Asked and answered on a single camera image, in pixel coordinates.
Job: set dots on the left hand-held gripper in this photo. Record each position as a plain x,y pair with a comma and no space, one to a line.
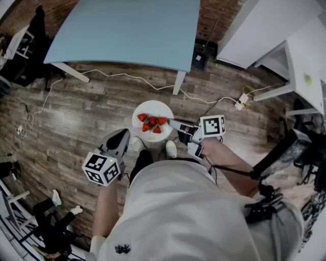
102,168

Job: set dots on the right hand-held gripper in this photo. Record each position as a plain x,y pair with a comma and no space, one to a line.
212,126

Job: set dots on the red strawberry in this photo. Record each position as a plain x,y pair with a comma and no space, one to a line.
142,117
162,120
146,127
152,120
157,129

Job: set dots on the white round plate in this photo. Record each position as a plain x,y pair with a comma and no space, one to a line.
152,136

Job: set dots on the person's left forearm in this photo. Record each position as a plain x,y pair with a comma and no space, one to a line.
105,209

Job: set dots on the person's right forearm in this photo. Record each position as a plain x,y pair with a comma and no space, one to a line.
229,163

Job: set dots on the light blue round table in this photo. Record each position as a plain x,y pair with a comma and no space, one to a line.
122,33

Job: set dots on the person's white shoe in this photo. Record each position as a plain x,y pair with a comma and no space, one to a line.
136,144
171,149

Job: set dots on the person's black trousers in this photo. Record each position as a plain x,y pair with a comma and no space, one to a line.
142,163

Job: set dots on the white power strip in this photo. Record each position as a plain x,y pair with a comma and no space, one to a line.
242,100

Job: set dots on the black box with white label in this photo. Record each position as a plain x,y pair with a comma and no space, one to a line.
201,57

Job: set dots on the person's white shirt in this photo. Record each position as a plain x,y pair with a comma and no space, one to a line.
178,216

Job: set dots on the white charger plug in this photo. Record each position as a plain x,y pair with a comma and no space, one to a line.
18,130

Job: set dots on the black chest-mounted screen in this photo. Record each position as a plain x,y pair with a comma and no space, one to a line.
277,153

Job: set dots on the white metal rack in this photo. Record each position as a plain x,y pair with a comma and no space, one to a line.
12,204

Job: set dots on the black mesh office chair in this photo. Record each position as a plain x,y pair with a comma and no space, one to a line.
305,142

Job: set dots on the small green object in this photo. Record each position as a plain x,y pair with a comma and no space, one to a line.
308,79

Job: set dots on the white side desk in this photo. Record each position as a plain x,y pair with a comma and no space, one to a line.
305,61

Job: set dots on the black screen mount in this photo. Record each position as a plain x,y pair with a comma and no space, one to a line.
265,204

